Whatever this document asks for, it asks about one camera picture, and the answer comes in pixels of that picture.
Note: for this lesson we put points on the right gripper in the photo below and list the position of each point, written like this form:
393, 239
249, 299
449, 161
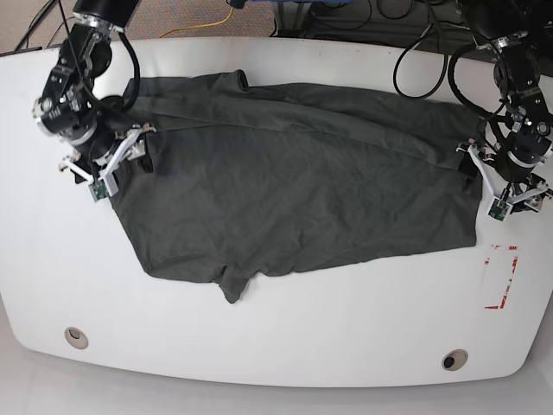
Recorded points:
100, 143

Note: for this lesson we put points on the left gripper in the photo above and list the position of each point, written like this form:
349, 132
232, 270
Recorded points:
509, 171

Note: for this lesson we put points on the dark grey t-shirt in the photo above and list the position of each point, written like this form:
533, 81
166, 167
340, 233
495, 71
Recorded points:
298, 177

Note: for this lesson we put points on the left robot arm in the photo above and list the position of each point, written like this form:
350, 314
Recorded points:
512, 141

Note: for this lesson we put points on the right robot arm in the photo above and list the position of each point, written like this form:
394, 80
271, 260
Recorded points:
94, 128

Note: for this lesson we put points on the red tape rectangle marking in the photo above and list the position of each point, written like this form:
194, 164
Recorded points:
498, 272

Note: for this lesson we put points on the left table cable grommet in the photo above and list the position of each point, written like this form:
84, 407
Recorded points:
76, 338

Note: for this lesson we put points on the table cable grommet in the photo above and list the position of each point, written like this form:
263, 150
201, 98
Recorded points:
76, 338
454, 360

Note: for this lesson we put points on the right table cable grommet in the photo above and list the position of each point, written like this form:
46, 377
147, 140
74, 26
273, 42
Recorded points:
454, 360

